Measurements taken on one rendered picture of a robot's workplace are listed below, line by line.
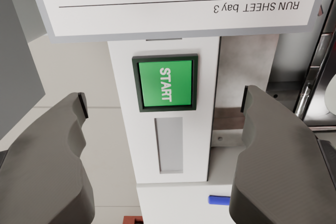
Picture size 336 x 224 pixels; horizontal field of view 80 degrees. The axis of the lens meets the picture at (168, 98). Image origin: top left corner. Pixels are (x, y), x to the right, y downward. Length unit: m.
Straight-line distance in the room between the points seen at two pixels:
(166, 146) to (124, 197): 1.96
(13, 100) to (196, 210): 0.30
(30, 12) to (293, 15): 0.51
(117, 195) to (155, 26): 2.06
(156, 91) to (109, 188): 1.94
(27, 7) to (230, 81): 0.46
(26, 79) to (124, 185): 1.74
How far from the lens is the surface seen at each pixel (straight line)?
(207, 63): 0.18
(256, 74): 0.30
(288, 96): 0.38
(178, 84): 0.18
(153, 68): 0.18
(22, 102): 0.37
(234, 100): 0.31
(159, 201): 0.32
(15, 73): 0.36
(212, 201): 0.30
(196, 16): 0.17
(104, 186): 2.09
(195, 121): 0.22
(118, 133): 1.57
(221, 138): 0.31
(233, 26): 0.17
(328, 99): 0.34
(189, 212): 0.34
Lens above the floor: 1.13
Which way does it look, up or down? 58 degrees down
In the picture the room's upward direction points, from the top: 180 degrees clockwise
